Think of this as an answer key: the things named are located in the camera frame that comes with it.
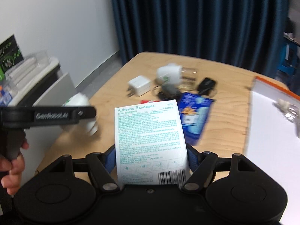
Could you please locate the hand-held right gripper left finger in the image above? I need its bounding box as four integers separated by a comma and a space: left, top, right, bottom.
50, 144, 122, 193

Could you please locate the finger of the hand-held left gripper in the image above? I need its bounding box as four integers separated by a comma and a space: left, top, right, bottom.
79, 106, 97, 124

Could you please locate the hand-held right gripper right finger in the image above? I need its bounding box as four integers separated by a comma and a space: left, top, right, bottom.
180, 145, 255, 191

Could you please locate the white adhesive bandage box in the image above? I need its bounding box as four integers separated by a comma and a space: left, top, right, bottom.
114, 100, 192, 188

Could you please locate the white charger adapter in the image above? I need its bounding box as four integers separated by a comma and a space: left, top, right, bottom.
127, 75, 152, 97

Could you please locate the white box with orange rim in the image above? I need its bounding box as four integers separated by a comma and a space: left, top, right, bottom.
244, 76, 300, 225

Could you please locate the person's left hand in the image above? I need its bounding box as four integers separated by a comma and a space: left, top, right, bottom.
0, 138, 30, 195

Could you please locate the blue printed pouch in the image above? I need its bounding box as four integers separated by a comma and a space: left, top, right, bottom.
176, 91, 215, 146

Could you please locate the clear plastic container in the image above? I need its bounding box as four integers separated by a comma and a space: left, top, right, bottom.
4, 51, 50, 91

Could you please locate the black and green box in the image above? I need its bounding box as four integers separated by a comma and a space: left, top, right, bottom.
0, 34, 25, 76

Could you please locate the dark plug adapter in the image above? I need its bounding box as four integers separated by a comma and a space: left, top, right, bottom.
158, 84, 180, 99

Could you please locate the white plug-in device with bottle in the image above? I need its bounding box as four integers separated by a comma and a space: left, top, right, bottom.
156, 63, 198, 88

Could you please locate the clear bottle with white cap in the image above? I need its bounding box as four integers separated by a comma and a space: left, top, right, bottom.
272, 98, 300, 139

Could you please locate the dark blue curtain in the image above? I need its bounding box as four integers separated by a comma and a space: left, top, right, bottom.
109, 0, 290, 73

